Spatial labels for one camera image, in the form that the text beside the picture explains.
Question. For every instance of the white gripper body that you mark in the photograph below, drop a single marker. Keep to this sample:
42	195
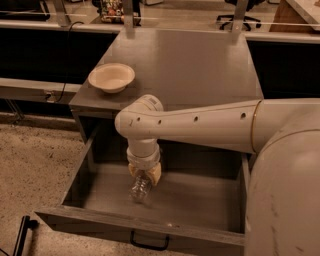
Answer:
144	160

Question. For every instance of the clear plastic water bottle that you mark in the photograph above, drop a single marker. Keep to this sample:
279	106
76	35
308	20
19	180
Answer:
141	187

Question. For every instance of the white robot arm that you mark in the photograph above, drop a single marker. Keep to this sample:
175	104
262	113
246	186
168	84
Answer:
283	199

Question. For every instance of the open grey top drawer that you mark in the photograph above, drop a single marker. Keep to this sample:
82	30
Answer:
199	201

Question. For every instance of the white paper bowl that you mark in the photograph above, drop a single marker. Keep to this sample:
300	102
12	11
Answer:
111	77

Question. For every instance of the grey wooden cabinet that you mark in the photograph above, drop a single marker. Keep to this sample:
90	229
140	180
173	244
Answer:
183	69

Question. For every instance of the black metal bar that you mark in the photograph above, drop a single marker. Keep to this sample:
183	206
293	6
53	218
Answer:
26	224

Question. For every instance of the colourful snack rack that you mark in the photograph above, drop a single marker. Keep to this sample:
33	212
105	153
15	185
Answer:
112	11

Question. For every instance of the black drawer handle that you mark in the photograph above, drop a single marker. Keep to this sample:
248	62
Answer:
150	242

